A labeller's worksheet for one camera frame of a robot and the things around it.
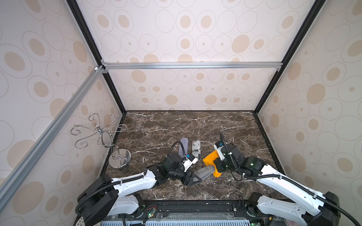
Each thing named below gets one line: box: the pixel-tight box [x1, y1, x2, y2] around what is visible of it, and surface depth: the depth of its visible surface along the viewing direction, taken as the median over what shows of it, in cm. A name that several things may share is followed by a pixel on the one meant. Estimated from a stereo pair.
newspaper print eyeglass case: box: [191, 140, 201, 161], surface depth 96 cm
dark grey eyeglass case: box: [192, 165, 216, 183], surface depth 74 cm
